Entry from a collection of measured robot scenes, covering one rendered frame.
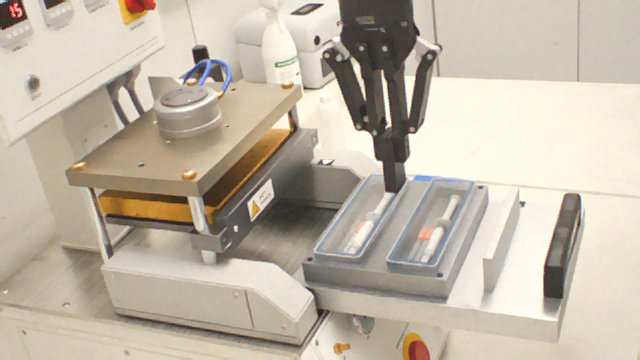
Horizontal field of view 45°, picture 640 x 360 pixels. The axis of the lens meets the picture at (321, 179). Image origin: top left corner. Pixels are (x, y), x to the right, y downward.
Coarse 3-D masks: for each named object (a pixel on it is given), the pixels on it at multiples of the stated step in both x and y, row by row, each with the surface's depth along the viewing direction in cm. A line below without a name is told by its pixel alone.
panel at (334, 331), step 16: (336, 320) 90; (384, 320) 97; (320, 336) 87; (336, 336) 89; (352, 336) 91; (368, 336) 94; (384, 336) 96; (400, 336) 99; (416, 336) 102; (432, 336) 105; (320, 352) 86; (336, 352) 88; (352, 352) 90; (368, 352) 93; (384, 352) 95; (400, 352) 98; (432, 352) 104
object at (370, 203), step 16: (368, 192) 96; (384, 192) 96; (352, 208) 93; (368, 208) 93; (384, 208) 92; (336, 224) 91; (352, 224) 90; (368, 224) 90; (336, 240) 88; (352, 240) 87; (368, 240) 87; (352, 256) 84
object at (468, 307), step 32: (512, 192) 90; (480, 224) 93; (512, 224) 89; (544, 224) 91; (480, 256) 87; (512, 256) 86; (544, 256) 85; (576, 256) 87; (320, 288) 86; (352, 288) 85; (480, 288) 82; (512, 288) 81; (416, 320) 83; (448, 320) 81; (480, 320) 79; (512, 320) 78; (544, 320) 76
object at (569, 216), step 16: (560, 208) 86; (576, 208) 86; (560, 224) 83; (576, 224) 85; (560, 240) 80; (560, 256) 78; (544, 272) 78; (560, 272) 77; (544, 288) 79; (560, 288) 78
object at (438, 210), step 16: (432, 192) 94; (448, 192) 93; (464, 192) 93; (416, 208) 91; (432, 208) 91; (448, 208) 90; (416, 224) 88; (432, 224) 88; (448, 224) 87; (400, 240) 86; (416, 240) 85; (432, 240) 85; (400, 256) 83; (416, 256) 83; (432, 256) 82
